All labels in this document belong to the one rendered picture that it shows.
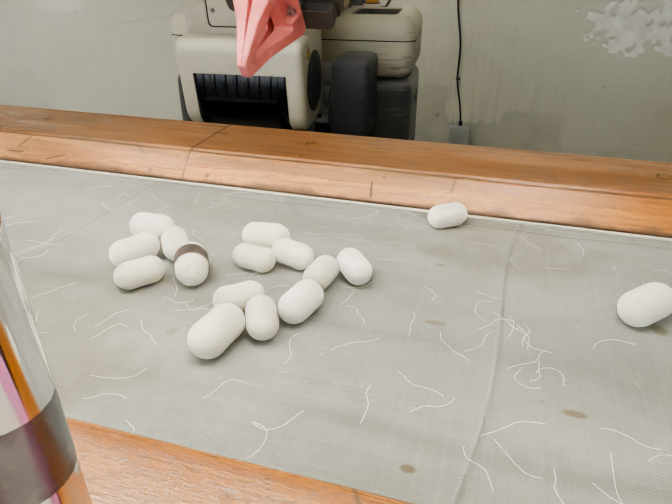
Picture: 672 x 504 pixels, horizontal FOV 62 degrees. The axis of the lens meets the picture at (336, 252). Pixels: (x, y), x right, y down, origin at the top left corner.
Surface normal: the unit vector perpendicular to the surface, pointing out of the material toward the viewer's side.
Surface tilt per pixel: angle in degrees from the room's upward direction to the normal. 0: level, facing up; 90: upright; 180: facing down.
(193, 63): 98
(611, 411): 0
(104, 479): 0
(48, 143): 45
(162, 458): 0
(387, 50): 90
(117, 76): 90
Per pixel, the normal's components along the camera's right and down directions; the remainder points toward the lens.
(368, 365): 0.00, -0.88
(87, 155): -0.20, -0.29
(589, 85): -0.20, 0.47
